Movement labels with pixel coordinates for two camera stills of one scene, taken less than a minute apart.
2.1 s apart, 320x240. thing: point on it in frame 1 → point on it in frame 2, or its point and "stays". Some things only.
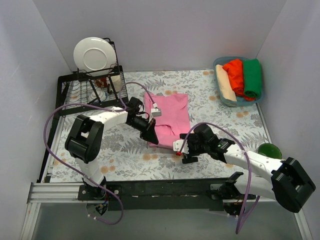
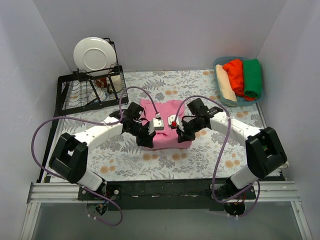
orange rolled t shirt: (235, 69) stays
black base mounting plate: (163, 195) stays
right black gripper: (189, 147) → (183, 133)
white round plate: (94, 53) stays
